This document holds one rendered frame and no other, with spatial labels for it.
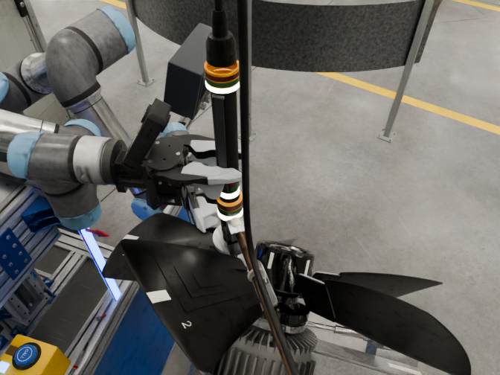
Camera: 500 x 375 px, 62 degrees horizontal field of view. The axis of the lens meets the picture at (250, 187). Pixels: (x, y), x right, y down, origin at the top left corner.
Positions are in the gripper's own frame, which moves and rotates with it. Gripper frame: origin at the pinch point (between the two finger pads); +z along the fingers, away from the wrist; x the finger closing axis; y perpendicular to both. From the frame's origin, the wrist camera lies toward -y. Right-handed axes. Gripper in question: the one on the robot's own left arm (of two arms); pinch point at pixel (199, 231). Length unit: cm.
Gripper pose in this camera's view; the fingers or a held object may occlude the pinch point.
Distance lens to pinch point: 92.2
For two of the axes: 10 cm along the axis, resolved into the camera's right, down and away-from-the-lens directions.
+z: 3.4, 7.0, -6.3
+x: -1.0, 6.9, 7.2
